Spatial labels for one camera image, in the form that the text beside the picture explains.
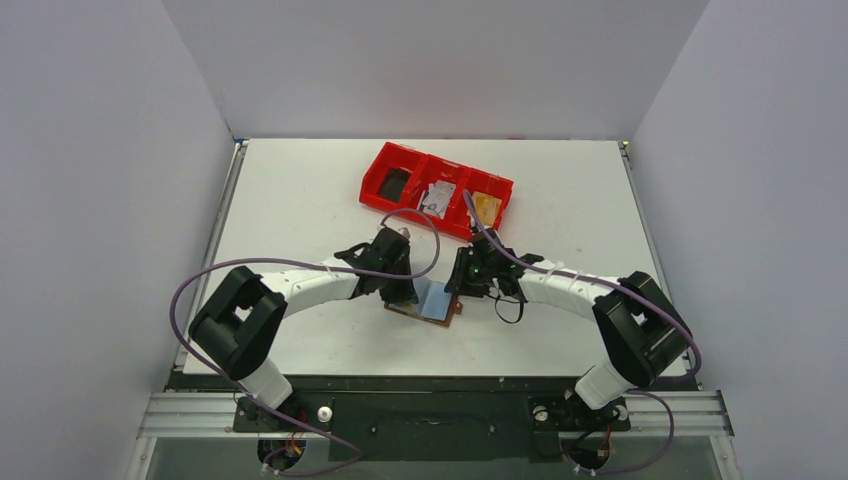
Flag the brown leather card holder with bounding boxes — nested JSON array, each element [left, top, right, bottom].
[[384, 277, 463, 328]]

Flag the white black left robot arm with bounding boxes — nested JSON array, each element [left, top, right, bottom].
[[189, 227, 417, 430]]

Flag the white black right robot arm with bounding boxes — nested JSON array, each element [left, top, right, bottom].
[[445, 229, 695, 427]]

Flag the yellow card in bin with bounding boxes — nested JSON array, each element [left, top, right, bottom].
[[472, 192, 502, 228]]

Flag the black card in bin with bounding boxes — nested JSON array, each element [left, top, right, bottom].
[[377, 168, 411, 204]]

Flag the white grey cards in bin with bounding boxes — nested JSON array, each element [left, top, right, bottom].
[[418, 180, 456, 219]]

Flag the red three-compartment plastic bin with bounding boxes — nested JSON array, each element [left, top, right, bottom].
[[359, 142, 514, 240]]

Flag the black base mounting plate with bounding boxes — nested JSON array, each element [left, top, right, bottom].
[[166, 372, 680, 469]]

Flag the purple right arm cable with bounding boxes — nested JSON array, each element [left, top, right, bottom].
[[462, 190, 704, 476]]

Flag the aluminium front rail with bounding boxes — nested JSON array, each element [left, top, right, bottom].
[[137, 391, 734, 439]]

